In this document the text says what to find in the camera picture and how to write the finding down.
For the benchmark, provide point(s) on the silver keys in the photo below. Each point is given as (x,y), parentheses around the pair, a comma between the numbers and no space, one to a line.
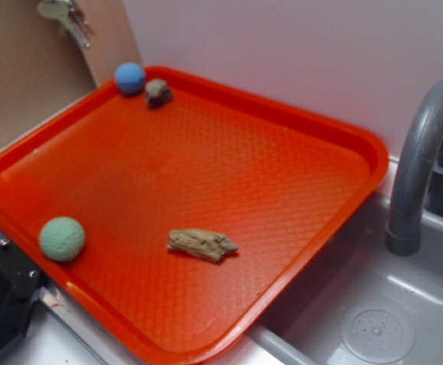
(69,14)

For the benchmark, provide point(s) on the sink drain cover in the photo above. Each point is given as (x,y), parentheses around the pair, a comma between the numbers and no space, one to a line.
(377,335)

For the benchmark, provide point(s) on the green foam ball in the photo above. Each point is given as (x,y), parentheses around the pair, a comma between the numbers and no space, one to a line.
(62,239)

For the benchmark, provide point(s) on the grey plastic faucet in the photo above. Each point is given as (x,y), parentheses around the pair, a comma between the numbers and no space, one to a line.
(418,183)

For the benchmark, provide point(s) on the grey plastic sink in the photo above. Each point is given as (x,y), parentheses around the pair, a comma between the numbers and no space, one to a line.
(353,269)

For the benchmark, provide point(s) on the small brown rock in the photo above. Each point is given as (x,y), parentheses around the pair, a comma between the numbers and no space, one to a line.
(157,93)

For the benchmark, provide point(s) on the blue foam ball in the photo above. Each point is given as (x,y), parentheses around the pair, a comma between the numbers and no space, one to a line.
(130,78)

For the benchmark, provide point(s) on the wooden board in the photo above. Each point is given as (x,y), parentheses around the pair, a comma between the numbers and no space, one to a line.
(105,28)

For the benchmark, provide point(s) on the brown driftwood piece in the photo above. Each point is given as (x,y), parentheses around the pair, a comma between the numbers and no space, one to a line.
(201,244)

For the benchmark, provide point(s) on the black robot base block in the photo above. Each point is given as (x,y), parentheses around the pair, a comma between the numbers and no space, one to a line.
(20,280)

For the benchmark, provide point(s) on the orange plastic tray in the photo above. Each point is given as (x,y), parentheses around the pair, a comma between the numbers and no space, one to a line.
(278,181)

